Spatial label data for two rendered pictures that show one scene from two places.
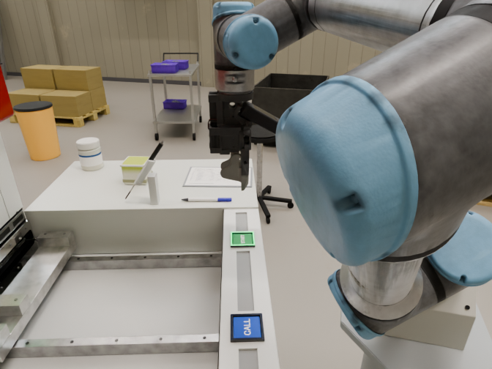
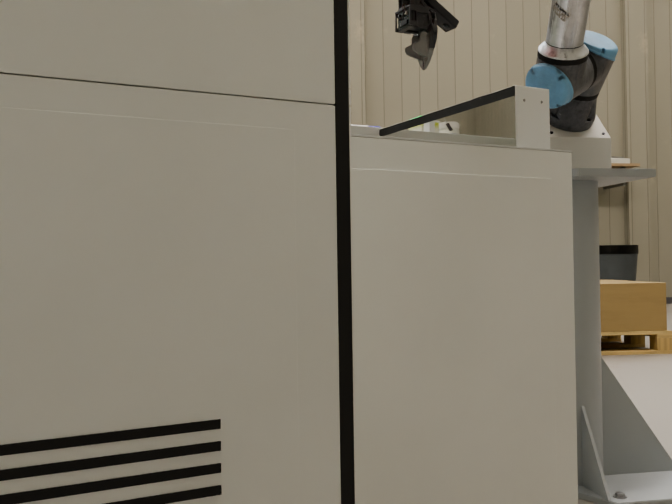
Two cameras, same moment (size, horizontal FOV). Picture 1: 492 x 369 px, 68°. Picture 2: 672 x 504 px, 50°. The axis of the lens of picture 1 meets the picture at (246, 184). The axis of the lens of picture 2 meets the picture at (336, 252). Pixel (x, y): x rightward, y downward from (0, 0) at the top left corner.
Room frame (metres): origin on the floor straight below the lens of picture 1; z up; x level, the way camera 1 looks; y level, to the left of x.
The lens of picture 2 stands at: (-0.89, 1.02, 0.60)
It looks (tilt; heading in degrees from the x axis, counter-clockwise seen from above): 1 degrees up; 335
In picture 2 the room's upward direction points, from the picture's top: 1 degrees counter-clockwise
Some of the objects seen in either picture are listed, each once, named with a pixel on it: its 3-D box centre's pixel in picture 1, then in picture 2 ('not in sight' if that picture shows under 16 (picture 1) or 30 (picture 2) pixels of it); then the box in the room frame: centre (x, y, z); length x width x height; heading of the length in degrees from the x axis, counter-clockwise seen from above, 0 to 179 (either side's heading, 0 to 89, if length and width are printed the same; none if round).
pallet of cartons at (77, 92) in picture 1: (57, 94); not in sight; (5.20, 2.68, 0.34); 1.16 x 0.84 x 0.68; 73
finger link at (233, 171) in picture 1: (234, 173); (421, 49); (0.69, 0.02, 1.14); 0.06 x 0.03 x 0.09; 92
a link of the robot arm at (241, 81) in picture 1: (234, 80); not in sight; (0.70, 0.02, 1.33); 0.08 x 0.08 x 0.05
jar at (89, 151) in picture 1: (90, 154); not in sight; (1.13, 0.52, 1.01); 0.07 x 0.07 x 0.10
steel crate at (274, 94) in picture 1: (291, 110); not in sight; (4.32, -0.55, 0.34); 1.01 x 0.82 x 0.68; 168
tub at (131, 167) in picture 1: (137, 170); not in sight; (1.03, 0.34, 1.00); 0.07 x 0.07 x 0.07; 87
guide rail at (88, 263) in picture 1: (129, 262); not in sight; (0.79, 0.31, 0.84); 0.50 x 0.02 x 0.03; 92
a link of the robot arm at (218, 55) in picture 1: (234, 36); not in sight; (0.70, 0.02, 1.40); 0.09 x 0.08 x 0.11; 13
